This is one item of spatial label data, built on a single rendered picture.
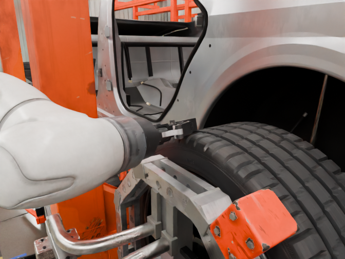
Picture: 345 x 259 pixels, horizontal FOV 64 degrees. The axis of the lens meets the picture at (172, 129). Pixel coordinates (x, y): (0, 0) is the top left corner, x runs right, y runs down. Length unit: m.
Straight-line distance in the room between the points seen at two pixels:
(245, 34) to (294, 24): 0.15
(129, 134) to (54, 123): 0.11
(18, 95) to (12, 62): 2.37
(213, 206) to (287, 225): 0.11
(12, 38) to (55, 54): 1.93
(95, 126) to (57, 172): 0.08
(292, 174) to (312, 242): 0.12
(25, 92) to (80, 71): 0.47
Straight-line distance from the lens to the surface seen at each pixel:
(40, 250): 0.69
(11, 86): 0.45
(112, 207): 1.09
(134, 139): 0.41
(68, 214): 1.02
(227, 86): 0.92
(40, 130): 0.33
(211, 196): 0.47
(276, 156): 0.56
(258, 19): 0.84
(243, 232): 0.39
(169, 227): 0.55
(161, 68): 3.34
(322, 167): 0.61
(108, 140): 0.37
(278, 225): 0.40
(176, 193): 0.50
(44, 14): 0.87
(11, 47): 2.79
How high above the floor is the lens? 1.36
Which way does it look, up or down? 17 degrees down
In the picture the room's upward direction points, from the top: straight up
